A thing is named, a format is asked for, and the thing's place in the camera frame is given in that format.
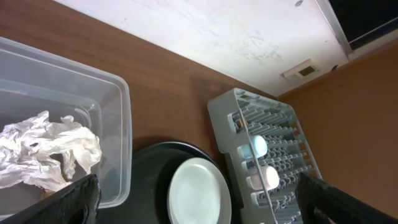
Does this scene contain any wall control panel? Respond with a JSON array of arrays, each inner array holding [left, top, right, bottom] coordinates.
[[281, 59, 318, 81]]

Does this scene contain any grey dishwasher rack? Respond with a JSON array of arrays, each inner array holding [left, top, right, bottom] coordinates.
[[207, 88, 321, 223]]

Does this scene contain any black round tray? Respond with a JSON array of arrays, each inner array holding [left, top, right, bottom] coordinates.
[[97, 141, 242, 224]]

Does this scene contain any dark window frame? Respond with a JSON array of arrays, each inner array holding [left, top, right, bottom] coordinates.
[[317, 0, 397, 60]]

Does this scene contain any pink plastic cup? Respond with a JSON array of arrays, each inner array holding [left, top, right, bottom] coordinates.
[[246, 166, 280, 190]]

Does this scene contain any light blue plastic cup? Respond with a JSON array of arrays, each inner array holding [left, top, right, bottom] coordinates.
[[239, 135, 268, 159]]

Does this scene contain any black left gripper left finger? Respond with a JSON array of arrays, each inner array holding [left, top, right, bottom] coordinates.
[[1, 174, 101, 224]]

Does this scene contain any grey round plate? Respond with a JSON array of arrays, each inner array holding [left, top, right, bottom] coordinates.
[[167, 157, 232, 224]]

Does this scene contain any white napkin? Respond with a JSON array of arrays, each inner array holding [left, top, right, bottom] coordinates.
[[1, 111, 102, 192]]

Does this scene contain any clear plastic bin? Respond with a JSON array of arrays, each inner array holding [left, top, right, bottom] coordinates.
[[1, 38, 132, 219]]

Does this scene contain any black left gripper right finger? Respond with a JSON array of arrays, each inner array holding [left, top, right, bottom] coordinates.
[[295, 172, 397, 224]]

